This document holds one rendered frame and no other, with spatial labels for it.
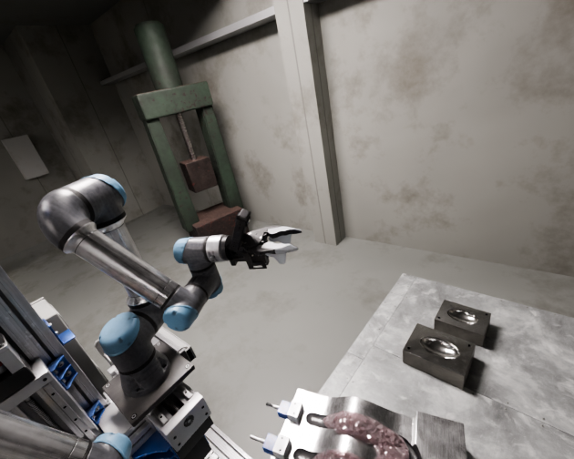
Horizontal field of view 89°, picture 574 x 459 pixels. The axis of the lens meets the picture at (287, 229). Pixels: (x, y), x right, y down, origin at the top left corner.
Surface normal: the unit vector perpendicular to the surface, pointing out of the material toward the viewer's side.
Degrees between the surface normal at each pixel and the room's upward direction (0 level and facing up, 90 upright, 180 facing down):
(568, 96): 90
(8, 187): 90
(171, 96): 90
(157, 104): 90
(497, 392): 0
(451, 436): 0
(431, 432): 0
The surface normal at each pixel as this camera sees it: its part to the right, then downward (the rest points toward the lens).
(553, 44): -0.60, 0.47
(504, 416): -0.19, -0.87
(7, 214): 0.77, 0.15
